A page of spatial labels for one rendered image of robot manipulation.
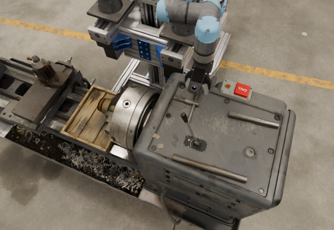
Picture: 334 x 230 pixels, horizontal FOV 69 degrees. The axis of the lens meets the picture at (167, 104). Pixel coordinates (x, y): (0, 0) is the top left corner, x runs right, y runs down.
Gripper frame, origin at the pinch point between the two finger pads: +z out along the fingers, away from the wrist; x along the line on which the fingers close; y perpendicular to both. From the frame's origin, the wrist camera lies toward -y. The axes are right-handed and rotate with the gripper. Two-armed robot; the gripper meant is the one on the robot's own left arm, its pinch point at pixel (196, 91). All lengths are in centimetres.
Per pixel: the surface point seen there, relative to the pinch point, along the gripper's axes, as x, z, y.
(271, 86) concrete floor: -54, 130, 119
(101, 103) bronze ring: 44.5, 18.0, -12.9
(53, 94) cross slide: 82, 33, -12
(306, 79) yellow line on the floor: -87, 130, 143
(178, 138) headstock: -0.2, 4.1, -21.2
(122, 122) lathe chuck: 26.1, 9.2, -21.7
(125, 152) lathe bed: 29, 43, -25
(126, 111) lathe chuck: 26.1, 6.7, -17.0
